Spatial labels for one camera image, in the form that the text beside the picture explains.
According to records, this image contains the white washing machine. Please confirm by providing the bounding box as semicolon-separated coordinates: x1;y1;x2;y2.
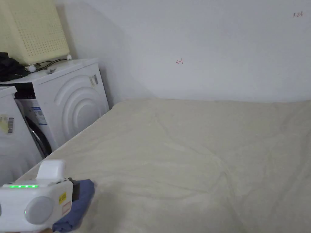
0;0;110;157
0;86;44;187

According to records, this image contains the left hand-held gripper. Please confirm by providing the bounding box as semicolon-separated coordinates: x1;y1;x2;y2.
0;160;80;232

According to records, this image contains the bed with beige sheet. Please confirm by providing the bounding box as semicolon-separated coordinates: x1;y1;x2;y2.
14;98;311;233

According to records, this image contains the dark blue shirt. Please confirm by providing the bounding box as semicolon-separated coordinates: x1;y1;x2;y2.
52;179;95;232

